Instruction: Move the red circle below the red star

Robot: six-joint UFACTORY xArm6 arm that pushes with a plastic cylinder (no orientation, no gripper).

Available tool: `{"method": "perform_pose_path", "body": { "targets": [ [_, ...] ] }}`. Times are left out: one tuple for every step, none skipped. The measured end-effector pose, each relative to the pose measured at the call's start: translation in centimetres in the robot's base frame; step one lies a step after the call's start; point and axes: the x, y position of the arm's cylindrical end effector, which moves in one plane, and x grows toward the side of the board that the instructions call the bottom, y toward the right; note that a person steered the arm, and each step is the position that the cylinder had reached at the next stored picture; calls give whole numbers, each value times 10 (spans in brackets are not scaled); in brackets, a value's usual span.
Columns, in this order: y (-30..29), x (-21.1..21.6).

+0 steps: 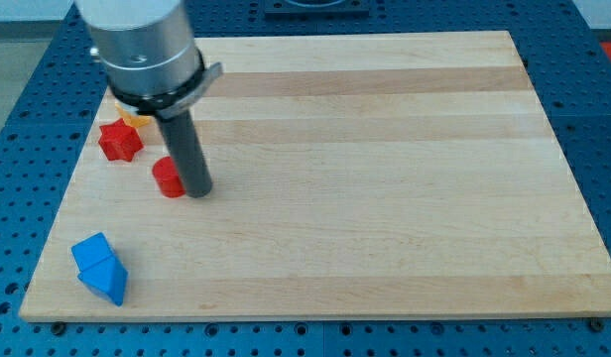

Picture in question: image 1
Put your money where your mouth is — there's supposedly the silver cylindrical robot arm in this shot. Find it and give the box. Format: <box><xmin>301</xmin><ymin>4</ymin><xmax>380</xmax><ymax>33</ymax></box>
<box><xmin>74</xmin><ymin>0</ymin><xmax>223</xmax><ymax>197</ymax></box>

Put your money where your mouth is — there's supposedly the wooden board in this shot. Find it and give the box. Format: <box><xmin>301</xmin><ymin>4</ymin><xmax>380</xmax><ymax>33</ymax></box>
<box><xmin>20</xmin><ymin>31</ymin><xmax>611</xmax><ymax>322</ymax></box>

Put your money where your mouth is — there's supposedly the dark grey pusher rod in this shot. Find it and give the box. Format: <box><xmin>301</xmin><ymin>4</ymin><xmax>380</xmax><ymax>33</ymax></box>
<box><xmin>156</xmin><ymin>111</ymin><xmax>212</xmax><ymax>198</ymax></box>

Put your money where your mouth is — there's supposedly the red star block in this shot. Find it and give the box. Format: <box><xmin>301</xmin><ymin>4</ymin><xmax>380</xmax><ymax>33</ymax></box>
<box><xmin>98</xmin><ymin>118</ymin><xmax>144</xmax><ymax>162</ymax></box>

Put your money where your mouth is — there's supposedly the red cylinder block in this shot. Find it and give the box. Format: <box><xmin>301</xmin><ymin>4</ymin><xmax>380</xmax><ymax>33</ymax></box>
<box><xmin>152</xmin><ymin>157</ymin><xmax>185</xmax><ymax>198</ymax></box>

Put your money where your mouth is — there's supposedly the yellow block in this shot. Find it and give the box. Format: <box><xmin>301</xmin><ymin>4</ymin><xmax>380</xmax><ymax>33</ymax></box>
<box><xmin>114</xmin><ymin>102</ymin><xmax>152</xmax><ymax>128</ymax></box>

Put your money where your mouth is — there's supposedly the blue triangular prism block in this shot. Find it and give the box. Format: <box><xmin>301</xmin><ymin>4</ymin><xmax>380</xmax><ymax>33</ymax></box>
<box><xmin>77</xmin><ymin>256</ymin><xmax>128</xmax><ymax>306</ymax></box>

